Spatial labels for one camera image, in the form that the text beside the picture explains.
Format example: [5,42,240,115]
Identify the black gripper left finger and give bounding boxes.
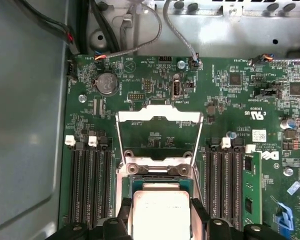
[55,197,134,240]

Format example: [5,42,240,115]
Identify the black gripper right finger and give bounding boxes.
[190,198,285,240]

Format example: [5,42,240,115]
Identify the silver-topped CPU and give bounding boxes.
[129,177,194,240]

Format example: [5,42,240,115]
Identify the wire locking lever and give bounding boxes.
[192,163,206,213]

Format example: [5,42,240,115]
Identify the metal socket cover frame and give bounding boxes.
[114,104,205,167]

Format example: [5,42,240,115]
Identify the CPU socket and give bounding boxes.
[114,159,205,240]

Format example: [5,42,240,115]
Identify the green RAM stick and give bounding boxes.
[242,143,264,227]

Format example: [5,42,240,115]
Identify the blue board connector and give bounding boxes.
[276,201,295,232]

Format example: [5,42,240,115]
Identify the black PC case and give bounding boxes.
[0,0,300,240]

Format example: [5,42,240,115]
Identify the silver coin cell battery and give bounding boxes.
[93,71,120,96]

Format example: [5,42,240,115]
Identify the green motherboard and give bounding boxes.
[62,53,300,240]

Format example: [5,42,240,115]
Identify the silver internal USB port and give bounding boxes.
[172,79,183,97]

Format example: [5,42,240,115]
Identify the grey braided cable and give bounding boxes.
[94,0,165,61]
[248,53,300,67]
[163,0,201,68]

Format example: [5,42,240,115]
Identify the thick black cable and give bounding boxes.
[89,0,121,54]

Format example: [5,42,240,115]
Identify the black cable with red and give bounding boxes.
[23,0,80,55]

